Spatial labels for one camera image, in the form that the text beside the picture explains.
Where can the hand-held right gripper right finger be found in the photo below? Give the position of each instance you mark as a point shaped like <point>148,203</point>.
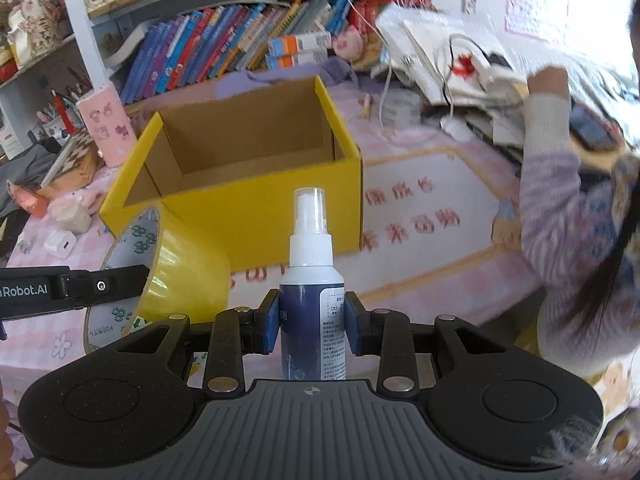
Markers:
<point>352,325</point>

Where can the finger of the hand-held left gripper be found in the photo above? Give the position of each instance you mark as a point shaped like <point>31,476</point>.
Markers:
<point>100,286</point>

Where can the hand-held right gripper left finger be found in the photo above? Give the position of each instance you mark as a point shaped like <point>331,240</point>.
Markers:
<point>270,325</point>

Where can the white charger plug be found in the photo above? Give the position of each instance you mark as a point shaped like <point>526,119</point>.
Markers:
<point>59,245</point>

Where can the white rectangular block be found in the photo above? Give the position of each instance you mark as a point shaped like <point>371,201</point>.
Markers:
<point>74,219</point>

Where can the white and blue spray bottle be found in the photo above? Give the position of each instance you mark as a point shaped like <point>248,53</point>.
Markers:
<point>312,260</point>

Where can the yellow tape roll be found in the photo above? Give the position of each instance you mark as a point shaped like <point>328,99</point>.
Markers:
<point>190,270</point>

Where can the yellow cardboard box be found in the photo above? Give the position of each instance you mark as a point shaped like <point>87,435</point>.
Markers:
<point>300,210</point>

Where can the pink checkered desktop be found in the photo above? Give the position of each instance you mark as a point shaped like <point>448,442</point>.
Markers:
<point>25,252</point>

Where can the orange pink bottle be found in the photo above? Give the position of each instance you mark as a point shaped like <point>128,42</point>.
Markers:
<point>30,202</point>

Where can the white and pink desk mat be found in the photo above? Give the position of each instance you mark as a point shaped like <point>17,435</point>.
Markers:
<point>440,255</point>

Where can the grey cloth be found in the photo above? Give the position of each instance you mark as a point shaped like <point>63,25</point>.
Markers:
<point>25,165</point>

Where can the wooden chessboard box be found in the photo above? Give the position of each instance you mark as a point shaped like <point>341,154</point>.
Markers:
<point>75,157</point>

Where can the pink sticker canister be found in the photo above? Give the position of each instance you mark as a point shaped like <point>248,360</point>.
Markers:
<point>107,125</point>

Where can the bunch of pens and pencils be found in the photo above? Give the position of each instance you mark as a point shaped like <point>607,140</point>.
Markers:
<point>60,110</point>

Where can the mauve cloth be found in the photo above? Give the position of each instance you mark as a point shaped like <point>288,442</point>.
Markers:
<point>200,94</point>

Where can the purple cloth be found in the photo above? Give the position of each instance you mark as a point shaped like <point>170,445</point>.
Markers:
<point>300,76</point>

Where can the row of colourful books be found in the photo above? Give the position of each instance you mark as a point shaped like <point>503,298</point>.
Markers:
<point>210,45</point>

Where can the white plush toy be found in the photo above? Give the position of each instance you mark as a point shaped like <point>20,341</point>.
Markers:
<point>35,25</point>

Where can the orange and white carton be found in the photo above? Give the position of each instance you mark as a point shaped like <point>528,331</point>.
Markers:
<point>300,42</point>
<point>295,59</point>

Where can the white shelf unit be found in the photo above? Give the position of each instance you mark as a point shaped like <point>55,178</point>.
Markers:
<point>75,10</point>

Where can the pink pig plush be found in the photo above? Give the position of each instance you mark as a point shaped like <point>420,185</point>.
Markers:
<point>350,42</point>

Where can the white canvas tote bag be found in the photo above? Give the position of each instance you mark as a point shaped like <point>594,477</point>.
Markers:
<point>465,60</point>

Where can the fuzzy clothing with button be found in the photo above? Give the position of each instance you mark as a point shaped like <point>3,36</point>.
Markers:
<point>620,457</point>

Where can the white quilted bag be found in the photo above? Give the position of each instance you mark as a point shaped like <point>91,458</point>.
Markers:
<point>395,25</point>

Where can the wall poster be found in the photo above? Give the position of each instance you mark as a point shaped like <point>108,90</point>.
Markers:
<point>530,0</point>

